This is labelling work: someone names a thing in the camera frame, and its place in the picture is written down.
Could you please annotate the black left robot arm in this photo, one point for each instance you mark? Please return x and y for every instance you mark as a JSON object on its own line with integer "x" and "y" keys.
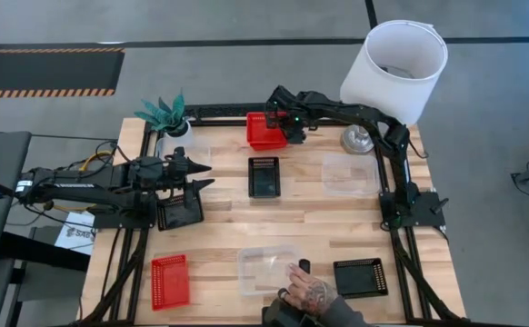
{"x": 87, "y": 188}

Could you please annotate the grey chair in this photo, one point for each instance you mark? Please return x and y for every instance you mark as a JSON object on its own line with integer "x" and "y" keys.
{"x": 1, "y": 154}

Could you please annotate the white plant pot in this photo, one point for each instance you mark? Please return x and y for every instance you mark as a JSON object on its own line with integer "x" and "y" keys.
{"x": 180, "y": 136}

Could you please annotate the black aluminium table frame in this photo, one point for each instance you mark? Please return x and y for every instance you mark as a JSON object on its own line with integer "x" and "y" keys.
{"x": 228, "y": 121}

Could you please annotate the black plastic basket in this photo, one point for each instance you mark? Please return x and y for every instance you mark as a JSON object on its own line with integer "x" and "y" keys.
{"x": 178, "y": 218}
{"x": 264, "y": 179}
{"x": 360, "y": 279}

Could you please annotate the small black object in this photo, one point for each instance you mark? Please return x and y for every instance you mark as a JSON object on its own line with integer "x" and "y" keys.
{"x": 304, "y": 265}

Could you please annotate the silver lamp base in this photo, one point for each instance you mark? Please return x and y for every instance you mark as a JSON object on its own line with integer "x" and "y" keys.
{"x": 357, "y": 141}

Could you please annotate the white printed paper sheet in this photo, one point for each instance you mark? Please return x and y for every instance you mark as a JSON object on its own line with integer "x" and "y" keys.
{"x": 80, "y": 236}

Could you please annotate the clear plastic container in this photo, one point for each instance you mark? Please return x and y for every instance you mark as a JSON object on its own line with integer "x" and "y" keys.
{"x": 201, "y": 152}
{"x": 260, "y": 272}
{"x": 351, "y": 175}

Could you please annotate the black perforated panel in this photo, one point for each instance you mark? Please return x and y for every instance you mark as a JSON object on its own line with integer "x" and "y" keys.
{"x": 228, "y": 110}

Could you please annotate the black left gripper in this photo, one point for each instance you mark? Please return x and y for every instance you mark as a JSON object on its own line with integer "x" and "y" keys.
{"x": 178, "y": 175}

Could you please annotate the person's hand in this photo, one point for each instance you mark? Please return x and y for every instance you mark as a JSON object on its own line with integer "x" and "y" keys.
{"x": 312, "y": 293}

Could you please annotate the green artificial plant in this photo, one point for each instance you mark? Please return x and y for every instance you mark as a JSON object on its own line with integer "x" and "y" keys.
{"x": 169, "y": 115}

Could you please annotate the black hazard-striped floor mat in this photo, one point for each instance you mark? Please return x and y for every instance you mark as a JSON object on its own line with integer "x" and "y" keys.
{"x": 42, "y": 70}

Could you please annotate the red plastic basket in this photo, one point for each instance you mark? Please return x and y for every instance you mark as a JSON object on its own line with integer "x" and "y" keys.
{"x": 170, "y": 284}
{"x": 257, "y": 136}

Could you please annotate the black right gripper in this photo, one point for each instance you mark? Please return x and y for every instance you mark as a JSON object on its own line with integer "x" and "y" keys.
{"x": 287, "y": 102}

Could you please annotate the large black object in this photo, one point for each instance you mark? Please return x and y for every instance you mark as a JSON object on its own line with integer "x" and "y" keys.
{"x": 278, "y": 315}

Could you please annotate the white lamp shade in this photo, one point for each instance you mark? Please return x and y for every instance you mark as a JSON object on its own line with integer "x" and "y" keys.
{"x": 382, "y": 95}

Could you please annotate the person's forearm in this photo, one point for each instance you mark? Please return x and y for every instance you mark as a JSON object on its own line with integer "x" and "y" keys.
{"x": 342, "y": 315}

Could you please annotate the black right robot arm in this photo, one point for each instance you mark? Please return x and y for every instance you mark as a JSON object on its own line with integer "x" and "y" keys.
{"x": 360, "y": 113}

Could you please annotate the black beam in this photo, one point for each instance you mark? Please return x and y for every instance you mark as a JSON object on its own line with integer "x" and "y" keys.
{"x": 42, "y": 252}

